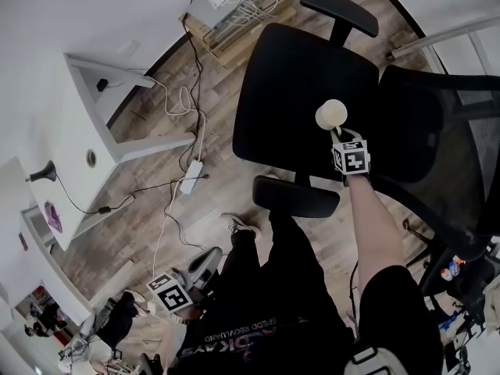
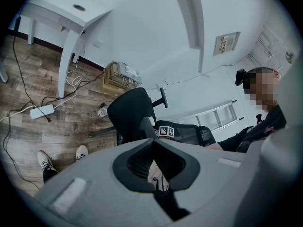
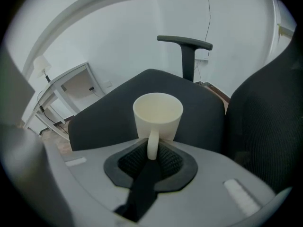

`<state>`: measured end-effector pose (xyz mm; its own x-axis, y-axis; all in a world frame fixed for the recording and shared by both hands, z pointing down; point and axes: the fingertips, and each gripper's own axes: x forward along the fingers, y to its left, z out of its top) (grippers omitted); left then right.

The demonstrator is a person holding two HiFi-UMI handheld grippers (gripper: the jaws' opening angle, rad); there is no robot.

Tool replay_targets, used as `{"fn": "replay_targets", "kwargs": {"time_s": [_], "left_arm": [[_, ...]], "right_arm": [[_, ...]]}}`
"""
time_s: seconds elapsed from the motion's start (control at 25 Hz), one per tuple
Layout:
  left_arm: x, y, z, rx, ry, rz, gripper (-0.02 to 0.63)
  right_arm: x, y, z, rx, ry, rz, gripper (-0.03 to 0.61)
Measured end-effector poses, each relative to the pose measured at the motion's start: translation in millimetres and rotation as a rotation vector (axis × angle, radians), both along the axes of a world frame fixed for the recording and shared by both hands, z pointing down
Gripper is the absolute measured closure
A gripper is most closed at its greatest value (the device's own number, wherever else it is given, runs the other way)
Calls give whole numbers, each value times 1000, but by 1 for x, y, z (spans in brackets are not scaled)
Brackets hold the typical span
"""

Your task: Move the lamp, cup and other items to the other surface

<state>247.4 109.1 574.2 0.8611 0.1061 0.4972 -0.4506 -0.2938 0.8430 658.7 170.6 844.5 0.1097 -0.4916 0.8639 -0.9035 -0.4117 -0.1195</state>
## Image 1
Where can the person's left white shoe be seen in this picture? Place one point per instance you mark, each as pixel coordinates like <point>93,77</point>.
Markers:
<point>244,225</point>

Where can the light grey waist bag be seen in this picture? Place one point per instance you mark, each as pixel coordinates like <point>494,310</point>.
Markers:
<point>375,363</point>

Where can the purple cloth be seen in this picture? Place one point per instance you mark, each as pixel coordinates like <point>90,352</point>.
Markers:
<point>52,217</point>

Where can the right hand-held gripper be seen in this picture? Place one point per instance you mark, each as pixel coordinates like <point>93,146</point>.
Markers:
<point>353,158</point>

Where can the cream ceramic mug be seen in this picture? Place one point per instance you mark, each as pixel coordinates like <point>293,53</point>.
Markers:
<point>330,113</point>

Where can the white power strip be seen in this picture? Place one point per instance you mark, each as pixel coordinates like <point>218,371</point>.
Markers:
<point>191,176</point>

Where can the black wall plug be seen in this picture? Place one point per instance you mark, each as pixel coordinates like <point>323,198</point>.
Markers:
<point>102,84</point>

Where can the person's left forearm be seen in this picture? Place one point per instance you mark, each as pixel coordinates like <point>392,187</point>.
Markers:
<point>176,346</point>

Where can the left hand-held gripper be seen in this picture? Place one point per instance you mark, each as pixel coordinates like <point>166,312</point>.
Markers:
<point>172,297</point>

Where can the brown cardboard box stack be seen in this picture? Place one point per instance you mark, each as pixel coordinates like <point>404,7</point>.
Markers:
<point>234,49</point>

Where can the person's black t-shirt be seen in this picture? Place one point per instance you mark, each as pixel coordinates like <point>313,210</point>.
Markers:
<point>273,326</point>

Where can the white power adapter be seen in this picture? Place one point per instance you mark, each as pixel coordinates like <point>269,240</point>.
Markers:
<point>151,308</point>

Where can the silver wristwatch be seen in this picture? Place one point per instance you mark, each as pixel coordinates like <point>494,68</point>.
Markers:
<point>176,318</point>

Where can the white shade table lamp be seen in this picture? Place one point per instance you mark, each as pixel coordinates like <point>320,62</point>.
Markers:
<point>43,172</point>

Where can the person's black trousers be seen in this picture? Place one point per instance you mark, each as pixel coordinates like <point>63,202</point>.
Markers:
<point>289,256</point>

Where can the person's left hand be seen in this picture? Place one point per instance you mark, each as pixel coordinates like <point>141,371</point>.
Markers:
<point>192,314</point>

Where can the white square table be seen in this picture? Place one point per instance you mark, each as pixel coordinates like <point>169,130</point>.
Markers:
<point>78,131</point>

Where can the black mesh office chair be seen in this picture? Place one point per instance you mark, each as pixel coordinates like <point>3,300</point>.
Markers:
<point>297,92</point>

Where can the grey metal frame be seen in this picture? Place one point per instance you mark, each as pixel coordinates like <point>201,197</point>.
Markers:
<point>449,33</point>

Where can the person's right forearm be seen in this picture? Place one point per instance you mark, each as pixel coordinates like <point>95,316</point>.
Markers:
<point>375,229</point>

